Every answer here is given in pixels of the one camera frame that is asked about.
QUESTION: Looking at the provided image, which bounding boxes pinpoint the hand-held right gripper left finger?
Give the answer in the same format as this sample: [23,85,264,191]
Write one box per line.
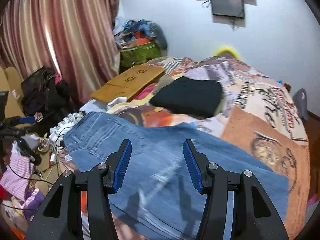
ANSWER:
[25,139,132,240]

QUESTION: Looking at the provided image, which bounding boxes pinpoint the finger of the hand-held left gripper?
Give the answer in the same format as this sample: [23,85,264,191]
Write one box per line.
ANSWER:
[5,115,37,128]
[0,127,28,141]

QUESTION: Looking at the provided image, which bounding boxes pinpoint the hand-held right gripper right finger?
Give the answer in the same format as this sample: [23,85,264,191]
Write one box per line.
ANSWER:
[183,139,285,240]

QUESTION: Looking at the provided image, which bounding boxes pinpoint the blue jeans pants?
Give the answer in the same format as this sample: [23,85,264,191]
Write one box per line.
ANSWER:
[63,112,289,240]

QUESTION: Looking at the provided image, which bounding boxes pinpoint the black folded pants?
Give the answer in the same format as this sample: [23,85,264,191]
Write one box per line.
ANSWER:
[149,76,224,119]

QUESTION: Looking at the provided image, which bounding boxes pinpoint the tan cardboard sheet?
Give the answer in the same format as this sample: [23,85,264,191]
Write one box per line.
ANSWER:
[0,66,27,119]

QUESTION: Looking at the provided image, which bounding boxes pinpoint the small round bowl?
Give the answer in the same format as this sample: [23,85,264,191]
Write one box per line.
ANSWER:
[37,137,51,153]

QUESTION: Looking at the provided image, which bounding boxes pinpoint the pile of black clothes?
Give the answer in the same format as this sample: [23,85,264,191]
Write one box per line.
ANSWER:
[22,71,76,132]

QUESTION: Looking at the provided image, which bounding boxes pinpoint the black chair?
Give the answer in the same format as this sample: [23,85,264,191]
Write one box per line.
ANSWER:
[21,66,55,98]

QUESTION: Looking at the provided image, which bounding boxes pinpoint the pink striped cloth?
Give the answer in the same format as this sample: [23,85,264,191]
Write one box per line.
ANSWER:
[0,152,38,198]

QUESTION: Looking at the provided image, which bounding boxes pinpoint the purple cloth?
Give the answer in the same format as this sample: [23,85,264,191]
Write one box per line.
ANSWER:
[12,185,46,221]

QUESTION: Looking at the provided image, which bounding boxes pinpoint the printed blanket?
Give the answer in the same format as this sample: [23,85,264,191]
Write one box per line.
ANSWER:
[62,55,310,240]

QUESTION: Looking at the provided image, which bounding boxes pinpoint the wooden lap desk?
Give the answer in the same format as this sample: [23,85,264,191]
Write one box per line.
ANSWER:
[90,66,166,103]

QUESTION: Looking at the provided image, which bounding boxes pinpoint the pink striped curtain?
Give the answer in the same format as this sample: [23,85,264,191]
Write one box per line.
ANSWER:
[0,0,121,105]

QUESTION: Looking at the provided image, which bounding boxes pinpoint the green patterned box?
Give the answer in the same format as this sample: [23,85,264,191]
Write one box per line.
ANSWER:
[120,41,162,67]

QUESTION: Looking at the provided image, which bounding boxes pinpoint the yellow foam arch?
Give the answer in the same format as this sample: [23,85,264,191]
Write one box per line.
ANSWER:
[214,45,243,61]

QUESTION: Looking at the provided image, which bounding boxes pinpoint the orange box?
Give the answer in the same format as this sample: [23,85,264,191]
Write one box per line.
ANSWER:
[126,38,151,47]

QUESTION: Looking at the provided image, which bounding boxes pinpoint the grey plastic bag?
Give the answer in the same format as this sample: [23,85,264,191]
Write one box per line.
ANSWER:
[292,88,309,122]

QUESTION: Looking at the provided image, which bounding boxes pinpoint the grey-green pillow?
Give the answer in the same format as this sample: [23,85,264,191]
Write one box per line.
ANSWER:
[150,23,168,50]

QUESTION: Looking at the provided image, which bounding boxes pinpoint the small black wall monitor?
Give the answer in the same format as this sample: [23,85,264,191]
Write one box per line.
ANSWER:
[210,0,245,19]

